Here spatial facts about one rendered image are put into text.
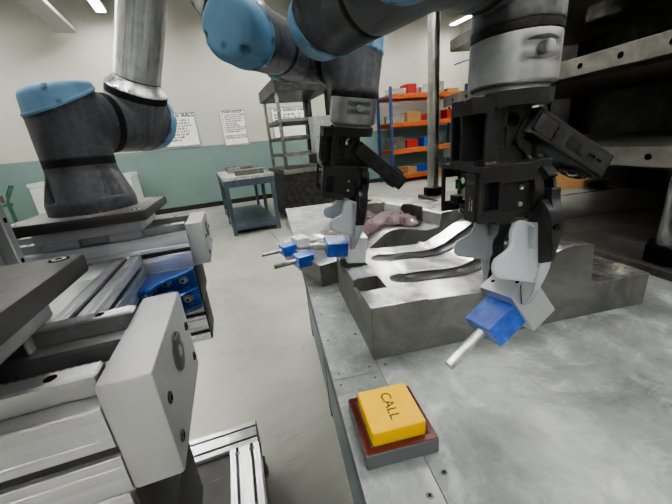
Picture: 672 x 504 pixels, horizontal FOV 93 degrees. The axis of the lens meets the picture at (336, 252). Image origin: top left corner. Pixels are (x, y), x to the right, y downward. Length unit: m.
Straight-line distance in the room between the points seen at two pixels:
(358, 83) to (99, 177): 0.50
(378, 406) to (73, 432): 0.27
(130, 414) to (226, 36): 0.39
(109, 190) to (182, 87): 7.15
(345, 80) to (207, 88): 7.37
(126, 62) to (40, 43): 7.50
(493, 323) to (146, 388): 0.33
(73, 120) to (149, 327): 0.52
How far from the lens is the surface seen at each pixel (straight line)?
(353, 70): 0.54
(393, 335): 0.51
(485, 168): 0.32
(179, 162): 7.76
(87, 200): 0.74
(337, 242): 0.61
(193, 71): 7.92
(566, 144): 0.39
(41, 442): 0.29
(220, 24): 0.47
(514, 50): 0.34
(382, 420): 0.39
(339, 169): 0.54
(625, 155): 1.17
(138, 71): 0.82
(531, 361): 0.56
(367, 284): 0.58
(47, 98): 0.76
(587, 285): 0.68
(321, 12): 0.37
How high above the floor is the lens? 1.12
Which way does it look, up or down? 19 degrees down
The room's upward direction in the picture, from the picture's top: 6 degrees counter-clockwise
